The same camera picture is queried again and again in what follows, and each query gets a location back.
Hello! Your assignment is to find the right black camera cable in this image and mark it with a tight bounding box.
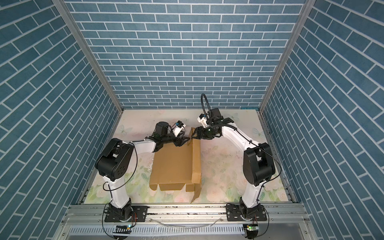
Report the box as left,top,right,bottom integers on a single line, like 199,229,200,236
200,93,212,119

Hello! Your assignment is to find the left aluminium corner post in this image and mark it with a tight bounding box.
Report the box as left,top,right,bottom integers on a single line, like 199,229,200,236
52,0,124,114

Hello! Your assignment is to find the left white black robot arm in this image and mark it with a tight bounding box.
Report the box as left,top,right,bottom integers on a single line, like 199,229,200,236
95,121,190,212

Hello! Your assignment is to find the right green circuit board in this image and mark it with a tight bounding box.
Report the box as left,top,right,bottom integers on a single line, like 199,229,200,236
244,224,259,232

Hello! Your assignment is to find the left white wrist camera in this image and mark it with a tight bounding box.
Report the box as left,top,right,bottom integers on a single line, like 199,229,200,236
171,121,185,137

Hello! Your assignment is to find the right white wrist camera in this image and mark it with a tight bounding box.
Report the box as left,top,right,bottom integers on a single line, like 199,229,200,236
198,114,208,129

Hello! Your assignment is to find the left green circuit board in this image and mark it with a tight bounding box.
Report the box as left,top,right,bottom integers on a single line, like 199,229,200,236
113,225,132,235

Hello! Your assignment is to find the white slotted cable duct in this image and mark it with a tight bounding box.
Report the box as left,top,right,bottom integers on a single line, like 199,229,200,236
69,224,245,237

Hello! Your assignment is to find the aluminium corner post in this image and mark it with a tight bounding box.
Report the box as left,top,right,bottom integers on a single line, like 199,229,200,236
259,0,316,113
52,0,124,114

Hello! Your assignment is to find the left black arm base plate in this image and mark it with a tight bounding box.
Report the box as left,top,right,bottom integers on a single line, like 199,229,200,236
104,204,148,223

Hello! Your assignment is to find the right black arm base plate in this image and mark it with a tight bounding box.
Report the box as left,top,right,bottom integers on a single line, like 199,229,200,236
225,204,267,222

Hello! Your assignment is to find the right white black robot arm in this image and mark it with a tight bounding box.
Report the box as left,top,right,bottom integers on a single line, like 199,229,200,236
192,108,276,219

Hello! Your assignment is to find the right aluminium corner post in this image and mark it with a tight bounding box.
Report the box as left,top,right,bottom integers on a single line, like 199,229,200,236
259,0,316,113

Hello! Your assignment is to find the green circuit board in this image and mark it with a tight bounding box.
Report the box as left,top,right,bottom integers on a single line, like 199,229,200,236
113,225,132,235
244,224,259,232

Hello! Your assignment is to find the brown cardboard box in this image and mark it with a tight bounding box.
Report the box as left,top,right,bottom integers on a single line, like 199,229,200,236
149,139,202,203

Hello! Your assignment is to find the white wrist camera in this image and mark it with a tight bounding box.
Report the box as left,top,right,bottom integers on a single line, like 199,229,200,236
198,114,208,129
171,121,185,137

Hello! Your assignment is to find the aluminium mounting rail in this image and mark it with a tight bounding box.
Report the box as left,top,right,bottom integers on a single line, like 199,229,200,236
61,202,311,226

